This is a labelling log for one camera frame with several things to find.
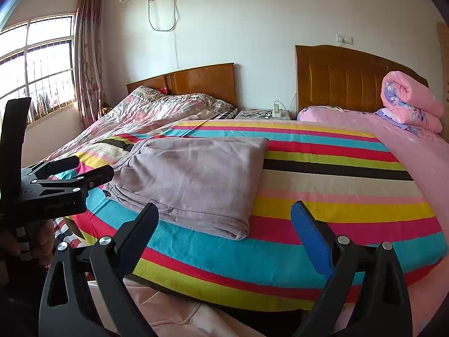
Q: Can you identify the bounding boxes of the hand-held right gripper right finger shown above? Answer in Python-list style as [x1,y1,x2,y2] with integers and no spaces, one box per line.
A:
[290,200,413,337]

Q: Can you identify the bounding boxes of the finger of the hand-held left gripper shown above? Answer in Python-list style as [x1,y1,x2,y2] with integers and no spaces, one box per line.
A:
[45,155,81,176]
[75,165,116,192]

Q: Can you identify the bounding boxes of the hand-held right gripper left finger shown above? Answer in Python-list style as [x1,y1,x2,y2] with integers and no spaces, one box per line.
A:
[38,202,160,337]

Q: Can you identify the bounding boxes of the lilac pants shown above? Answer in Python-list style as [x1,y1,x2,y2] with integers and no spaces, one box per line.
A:
[102,137,270,241]

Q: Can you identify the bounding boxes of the person's left forearm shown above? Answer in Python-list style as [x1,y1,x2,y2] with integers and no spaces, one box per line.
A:
[0,260,50,337]

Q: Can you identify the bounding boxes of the person's left hand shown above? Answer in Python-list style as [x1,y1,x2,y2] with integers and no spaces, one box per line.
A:
[0,219,56,268]

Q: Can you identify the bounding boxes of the colourful striped blanket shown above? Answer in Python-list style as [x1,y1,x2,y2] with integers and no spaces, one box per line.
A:
[52,119,448,311]

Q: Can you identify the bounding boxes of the barred window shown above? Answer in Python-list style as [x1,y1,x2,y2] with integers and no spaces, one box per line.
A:
[0,13,78,127]

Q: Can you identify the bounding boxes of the pink floral curtain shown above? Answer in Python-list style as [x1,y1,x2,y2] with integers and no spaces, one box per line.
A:
[74,0,107,131]

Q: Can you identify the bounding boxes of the patterned nightstand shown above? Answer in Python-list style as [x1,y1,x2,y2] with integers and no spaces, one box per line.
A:
[234,108,292,121]

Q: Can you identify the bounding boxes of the purple white folded cloth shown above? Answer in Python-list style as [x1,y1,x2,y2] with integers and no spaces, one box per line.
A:
[373,108,422,136]

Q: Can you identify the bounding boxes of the plain wooden headboard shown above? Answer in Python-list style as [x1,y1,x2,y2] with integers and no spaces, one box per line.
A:
[125,62,239,108]

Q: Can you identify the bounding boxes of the white air conditioner pipe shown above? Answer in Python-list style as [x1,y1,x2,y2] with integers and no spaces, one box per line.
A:
[172,0,180,70]

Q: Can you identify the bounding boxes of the panelled wooden headboard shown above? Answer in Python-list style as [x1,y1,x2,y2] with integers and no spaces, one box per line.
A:
[295,44,429,113]

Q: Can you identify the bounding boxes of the rolled pink floral quilt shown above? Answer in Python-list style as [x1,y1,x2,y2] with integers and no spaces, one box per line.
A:
[381,71,446,134]

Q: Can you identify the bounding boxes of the light wooden wardrobe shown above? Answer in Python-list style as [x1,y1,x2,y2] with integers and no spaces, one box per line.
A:
[436,22,449,103]

